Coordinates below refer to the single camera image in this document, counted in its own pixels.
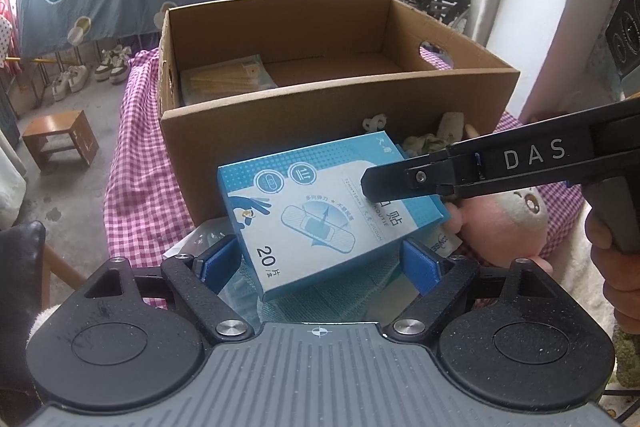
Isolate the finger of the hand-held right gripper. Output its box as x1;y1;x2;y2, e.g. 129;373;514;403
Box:
361;149;453;204

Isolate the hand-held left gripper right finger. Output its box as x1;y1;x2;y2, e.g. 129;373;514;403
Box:
382;238;556;348

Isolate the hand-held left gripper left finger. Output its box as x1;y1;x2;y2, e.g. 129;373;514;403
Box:
82;234;258;343

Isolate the blue bandage box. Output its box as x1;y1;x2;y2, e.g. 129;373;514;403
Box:
217;137;451;303

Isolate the brown cardboard box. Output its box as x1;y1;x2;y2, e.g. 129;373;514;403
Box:
157;0;521;240

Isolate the person's right hand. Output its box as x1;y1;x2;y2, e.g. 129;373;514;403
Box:
585;207;640;334

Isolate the green floral scrunchie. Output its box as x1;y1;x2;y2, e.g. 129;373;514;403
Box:
401;132;451;158

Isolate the small white toy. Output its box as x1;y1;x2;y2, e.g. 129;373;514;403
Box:
362;112;389;134

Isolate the beige fabric piece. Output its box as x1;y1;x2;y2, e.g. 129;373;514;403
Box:
436;111;469;144

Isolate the pink plush toy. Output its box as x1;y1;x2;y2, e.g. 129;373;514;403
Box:
447;186;556;270

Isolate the purple checkered tablecloth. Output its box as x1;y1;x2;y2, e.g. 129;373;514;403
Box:
102;47;593;270

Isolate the pack of yellow bandage strips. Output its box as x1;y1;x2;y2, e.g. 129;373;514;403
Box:
179;53;278;108

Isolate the wooden stool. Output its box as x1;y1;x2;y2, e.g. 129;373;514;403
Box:
21;109;100;174

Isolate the white platform sneaker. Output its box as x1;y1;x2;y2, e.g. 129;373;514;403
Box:
49;72;72;104
94;49;117;84
67;63;92;94
110;46;134;86

